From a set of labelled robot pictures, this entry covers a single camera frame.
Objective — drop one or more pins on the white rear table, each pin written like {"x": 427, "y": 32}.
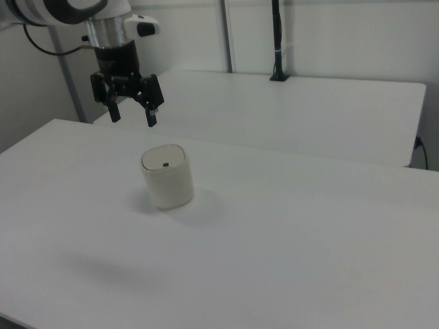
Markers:
{"x": 274, "y": 113}

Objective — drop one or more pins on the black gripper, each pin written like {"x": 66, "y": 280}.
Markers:
{"x": 118, "y": 70}

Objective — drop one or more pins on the white mini trash bin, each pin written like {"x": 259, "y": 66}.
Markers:
{"x": 168, "y": 180}

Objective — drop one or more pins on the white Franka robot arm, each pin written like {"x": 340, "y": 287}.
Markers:
{"x": 68, "y": 13}

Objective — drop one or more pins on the grey aluminium frame post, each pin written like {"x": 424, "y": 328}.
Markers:
{"x": 227, "y": 34}
{"x": 67, "y": 79}

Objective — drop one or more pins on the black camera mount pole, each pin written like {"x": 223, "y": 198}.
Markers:
{"x": 278, "y": 41}

